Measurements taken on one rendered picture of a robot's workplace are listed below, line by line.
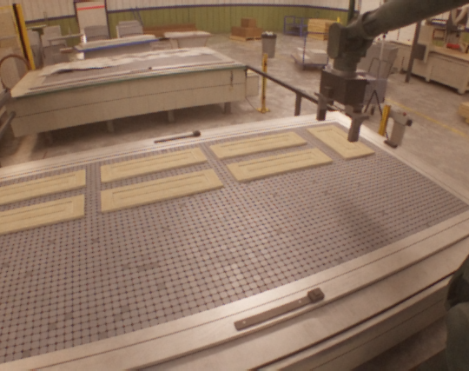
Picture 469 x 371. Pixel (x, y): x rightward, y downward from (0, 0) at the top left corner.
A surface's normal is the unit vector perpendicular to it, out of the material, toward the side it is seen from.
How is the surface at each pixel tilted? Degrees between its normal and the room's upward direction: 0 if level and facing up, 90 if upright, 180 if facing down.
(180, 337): 0
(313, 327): 0
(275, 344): 0
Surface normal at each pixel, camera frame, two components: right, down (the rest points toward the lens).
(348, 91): 0.33, 0.51
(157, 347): 0.00, -0.84
